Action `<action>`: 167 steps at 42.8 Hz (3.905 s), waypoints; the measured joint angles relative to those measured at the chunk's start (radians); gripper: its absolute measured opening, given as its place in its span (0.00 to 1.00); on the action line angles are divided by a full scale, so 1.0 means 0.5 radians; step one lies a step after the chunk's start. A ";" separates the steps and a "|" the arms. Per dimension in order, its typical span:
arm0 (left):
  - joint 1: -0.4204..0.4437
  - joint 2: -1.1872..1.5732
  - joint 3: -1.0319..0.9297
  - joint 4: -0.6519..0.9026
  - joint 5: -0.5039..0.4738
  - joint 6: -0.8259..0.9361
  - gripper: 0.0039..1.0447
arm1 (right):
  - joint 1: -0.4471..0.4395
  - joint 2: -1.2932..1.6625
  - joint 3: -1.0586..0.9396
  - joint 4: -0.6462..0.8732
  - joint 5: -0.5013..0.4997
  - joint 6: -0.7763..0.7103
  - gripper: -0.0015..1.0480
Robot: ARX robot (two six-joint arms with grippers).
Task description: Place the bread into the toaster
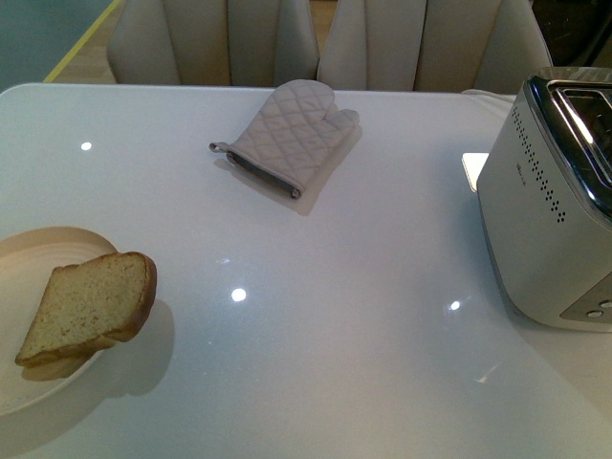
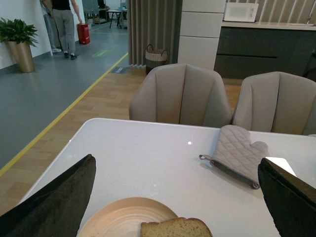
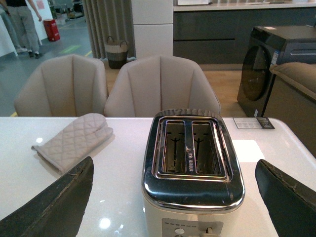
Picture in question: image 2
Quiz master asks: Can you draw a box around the person in light jeans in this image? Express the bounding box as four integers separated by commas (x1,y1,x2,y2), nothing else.
40,0,61,53

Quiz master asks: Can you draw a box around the woven storage basket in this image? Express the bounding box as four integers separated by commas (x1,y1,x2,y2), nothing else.
145,44,168,74

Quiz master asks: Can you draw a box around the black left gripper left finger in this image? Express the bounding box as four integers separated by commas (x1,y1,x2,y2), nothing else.
0,155,96,237

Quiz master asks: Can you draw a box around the red bin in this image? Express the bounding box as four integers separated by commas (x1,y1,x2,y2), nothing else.
77,24,90,44

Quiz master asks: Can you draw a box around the beige round plate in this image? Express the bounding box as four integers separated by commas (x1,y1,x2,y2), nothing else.
78,197,178,237

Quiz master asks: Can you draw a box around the beige right chair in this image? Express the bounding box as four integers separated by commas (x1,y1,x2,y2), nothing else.
232,72,316,135

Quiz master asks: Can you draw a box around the grey quilted oven mitt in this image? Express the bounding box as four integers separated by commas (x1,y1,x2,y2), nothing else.
199,125,270,190

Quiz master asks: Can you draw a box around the white microwave oven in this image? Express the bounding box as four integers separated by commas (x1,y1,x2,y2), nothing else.
223,2,259,23

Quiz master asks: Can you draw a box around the beige chair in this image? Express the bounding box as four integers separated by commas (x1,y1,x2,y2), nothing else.
232,72,316,135
129,64,232,128

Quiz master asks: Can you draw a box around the dark grey kitchen counter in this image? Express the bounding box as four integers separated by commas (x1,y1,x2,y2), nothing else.
214,23,316,79

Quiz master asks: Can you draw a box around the slice of brown bread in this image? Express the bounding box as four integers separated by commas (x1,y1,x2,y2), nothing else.
140,217,213,237

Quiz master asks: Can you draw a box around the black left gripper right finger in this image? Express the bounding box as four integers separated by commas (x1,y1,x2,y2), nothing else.
258,158,316,237

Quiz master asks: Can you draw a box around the background desk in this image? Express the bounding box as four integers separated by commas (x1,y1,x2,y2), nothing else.
107,9,127,29

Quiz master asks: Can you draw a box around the beige left chair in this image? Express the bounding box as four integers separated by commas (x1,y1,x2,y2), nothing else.
129,64,232,128

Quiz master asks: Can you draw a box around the person in grey trousers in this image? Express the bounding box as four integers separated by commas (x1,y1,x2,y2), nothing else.
50,0,82,60

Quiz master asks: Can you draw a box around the potted green plant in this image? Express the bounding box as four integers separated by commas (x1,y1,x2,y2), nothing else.
0,18,38,73

